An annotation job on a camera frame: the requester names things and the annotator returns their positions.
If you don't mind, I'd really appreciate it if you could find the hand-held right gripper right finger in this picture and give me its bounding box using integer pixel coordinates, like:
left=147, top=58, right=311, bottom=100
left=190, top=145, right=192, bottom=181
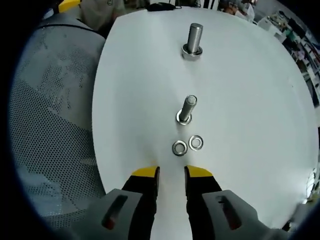
left=184, top=164, right=291, bottom=240

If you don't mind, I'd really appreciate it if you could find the grey mesh office chair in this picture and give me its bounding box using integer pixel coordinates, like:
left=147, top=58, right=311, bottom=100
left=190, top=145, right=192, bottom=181
left=11, top=11, right=108, bottom=228

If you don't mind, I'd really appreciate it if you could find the cluttered workbench shelf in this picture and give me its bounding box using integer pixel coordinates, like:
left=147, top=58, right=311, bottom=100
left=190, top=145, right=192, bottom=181
left=259, top=9, right=320, bottom=106

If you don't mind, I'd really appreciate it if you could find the person's torso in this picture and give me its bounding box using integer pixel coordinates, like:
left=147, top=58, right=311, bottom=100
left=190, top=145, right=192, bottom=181
left=79, top=0, right=127, bottom=32

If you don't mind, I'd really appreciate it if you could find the small silver washer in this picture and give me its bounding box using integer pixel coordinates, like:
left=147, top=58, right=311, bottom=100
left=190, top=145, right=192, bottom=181
left=188, top=134, right=204, bottom=151
left=171, top=140, right=188, bottom=157
left=175, top=109, right=193, bottom=125

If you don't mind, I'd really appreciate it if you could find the black flat object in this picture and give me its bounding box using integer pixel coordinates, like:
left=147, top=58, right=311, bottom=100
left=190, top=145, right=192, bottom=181
left=146, top=2, right=181, bottom=12

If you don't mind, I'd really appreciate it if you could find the small threaded steel stud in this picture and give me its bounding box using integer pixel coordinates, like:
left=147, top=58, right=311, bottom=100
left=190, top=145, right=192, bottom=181
left=175, top=94, right=198, bottom=125

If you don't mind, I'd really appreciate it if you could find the large threaded steel stud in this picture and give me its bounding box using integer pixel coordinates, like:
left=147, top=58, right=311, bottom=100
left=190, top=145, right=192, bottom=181
left=181, top=22, right=204, bottom=61

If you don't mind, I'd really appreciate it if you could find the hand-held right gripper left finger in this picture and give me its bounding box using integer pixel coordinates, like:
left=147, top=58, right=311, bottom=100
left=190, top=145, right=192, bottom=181
left=86, top=166, right=161, bottom=240

